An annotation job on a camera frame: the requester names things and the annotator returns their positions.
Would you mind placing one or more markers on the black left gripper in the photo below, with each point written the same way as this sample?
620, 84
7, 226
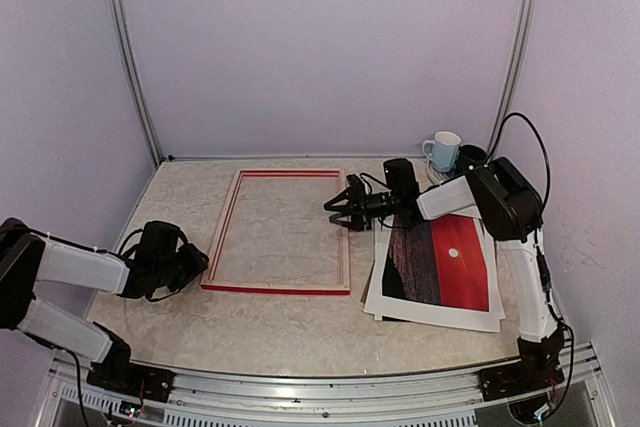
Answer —
195, 264

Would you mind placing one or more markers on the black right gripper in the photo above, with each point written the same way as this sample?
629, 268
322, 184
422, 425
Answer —
360, 211

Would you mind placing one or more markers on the red wooden picture frame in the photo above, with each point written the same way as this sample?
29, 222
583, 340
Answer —
272, 236

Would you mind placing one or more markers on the red sunset photo white border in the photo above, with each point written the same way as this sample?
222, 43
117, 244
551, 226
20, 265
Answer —
440, 272

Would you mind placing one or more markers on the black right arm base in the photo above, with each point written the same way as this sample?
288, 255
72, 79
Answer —
537, 367

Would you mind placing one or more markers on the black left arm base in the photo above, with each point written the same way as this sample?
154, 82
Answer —
131, 379

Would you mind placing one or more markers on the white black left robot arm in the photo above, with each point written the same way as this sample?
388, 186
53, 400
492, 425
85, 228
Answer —
163, 258

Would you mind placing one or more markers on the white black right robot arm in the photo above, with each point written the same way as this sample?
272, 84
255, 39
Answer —
434, 263

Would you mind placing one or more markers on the white plate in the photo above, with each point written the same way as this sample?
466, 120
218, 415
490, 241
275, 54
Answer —
435, 174

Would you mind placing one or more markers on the light blue mug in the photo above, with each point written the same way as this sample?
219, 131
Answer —
442, 150

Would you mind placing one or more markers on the dark green mug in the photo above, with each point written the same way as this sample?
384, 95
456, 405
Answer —
469, 157

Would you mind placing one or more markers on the brown frame backing board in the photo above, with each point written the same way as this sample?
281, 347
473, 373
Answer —
363, 299

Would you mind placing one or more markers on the aluminium front rail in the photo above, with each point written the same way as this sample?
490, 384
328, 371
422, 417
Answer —
445, 397

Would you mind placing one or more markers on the right aluminium corner post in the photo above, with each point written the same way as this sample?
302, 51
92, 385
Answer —
516, 58

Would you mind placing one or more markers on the aluminium corner post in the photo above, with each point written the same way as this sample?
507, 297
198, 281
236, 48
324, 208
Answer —
516, 58
132, 75

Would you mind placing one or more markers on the left aluminium corner post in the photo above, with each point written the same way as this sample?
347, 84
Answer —
132, 75

